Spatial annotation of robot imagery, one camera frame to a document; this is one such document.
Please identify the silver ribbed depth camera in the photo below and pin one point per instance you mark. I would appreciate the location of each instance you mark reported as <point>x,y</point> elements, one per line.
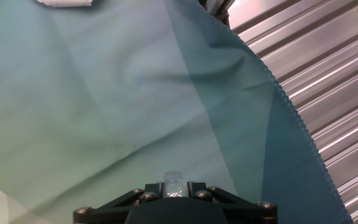
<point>216,11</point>

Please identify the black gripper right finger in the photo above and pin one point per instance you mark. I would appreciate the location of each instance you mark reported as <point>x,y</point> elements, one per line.
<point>247,213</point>

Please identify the blue green white tablecloth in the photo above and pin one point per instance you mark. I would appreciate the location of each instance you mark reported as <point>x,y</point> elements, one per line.
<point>104,93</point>

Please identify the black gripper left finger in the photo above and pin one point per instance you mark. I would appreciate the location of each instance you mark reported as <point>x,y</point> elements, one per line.
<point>110,211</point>

